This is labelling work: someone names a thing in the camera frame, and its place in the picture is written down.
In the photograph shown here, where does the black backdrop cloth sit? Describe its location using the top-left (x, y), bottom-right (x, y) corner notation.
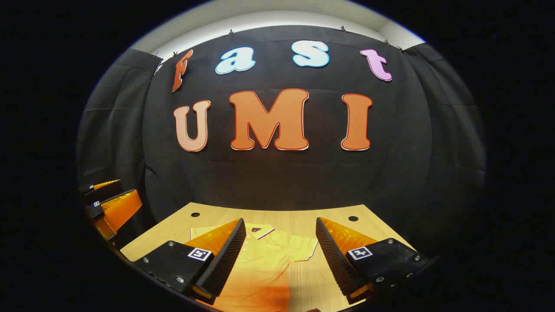
top-left (76, 24), bottom-right (487, 260)

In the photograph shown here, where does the orange polo T-shirt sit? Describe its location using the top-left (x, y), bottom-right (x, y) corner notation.
top-left (189, 223), bottom-right (320, 312)

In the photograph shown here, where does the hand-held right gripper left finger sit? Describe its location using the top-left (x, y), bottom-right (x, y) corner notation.
top-left (132, 218), bottom-right (247, 305)

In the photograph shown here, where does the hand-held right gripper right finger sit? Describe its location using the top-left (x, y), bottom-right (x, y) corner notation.
top-left (315, 216), bottom-right (435, 305)

